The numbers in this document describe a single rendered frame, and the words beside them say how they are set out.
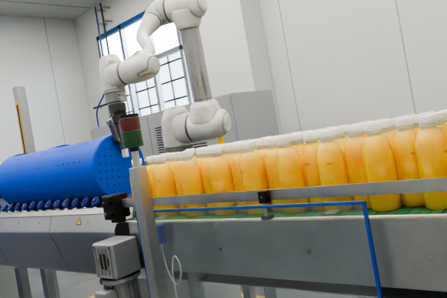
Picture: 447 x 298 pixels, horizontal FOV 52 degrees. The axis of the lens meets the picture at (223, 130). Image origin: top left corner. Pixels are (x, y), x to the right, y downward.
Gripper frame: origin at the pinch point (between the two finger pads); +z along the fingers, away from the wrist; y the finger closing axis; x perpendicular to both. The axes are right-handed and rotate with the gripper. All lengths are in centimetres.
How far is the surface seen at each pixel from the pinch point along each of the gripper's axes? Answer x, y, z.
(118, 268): -32, -37, 38
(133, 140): -54, -40, -2
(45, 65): 474, 262, -149
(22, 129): 134, 28, -25
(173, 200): -48, -23, 20
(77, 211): 22.3, -13.5, 23.7
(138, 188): -52, -40, 12
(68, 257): 38, -12, 45
